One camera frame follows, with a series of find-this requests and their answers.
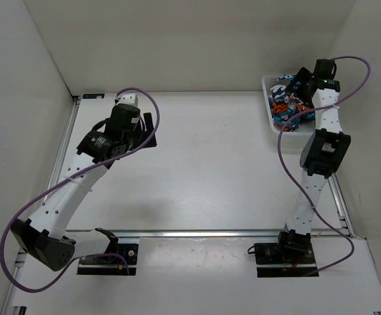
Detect colourful patterned shorts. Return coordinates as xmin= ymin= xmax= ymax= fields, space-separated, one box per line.
xmin=267 ymin=75 xmax=315 ymax=132

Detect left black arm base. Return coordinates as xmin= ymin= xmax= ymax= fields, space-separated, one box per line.
xmin=77 ymin=228 xmax=139 ymax=276

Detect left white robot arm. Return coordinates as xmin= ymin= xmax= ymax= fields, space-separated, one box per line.
xmin=11 ymin=94 xmax=152 ymax=271

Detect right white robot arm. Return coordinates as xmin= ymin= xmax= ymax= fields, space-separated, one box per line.
xmin=275 ymin=59 xmax=351 ymax=263

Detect white plastic basket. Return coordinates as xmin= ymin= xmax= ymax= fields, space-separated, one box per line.
xmin=261 ymin=74 xmax=315 ymax=137

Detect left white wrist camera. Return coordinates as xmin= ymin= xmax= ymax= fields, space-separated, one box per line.
xmin=114 ymin=93 xmax=138 ymax=107

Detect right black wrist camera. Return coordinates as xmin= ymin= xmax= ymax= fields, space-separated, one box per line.
xmin=313 ymin=59 xmax=337 ymax=80

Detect aluminium frame rail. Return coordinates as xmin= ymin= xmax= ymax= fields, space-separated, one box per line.
xmin=64 ymin=228 xmax=354 ymax=240

